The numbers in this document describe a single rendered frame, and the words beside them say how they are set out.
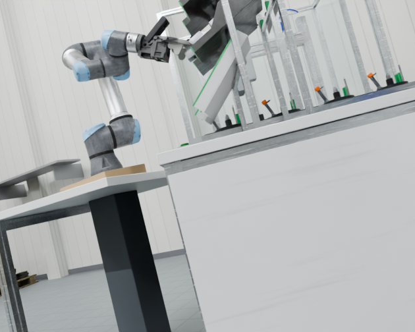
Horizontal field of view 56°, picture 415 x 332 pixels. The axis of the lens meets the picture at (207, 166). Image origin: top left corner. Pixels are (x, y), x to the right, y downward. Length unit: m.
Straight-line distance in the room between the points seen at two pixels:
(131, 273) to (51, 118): 5.32
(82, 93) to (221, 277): 5.57
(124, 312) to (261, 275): 0.97
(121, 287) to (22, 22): 6.29
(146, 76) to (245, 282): 4.80
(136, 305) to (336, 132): 1.16
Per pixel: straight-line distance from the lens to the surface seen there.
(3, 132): 7.86
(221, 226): 0.97
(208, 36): 1.32
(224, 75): 1.27
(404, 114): 1.10
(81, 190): 1.33
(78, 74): 1.60
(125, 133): 1.84
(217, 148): 0.97
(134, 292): 1.77
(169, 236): 5.49
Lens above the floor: 0.73
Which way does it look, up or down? 4 degrees up
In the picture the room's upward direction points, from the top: 14 degrees counter-clockwise
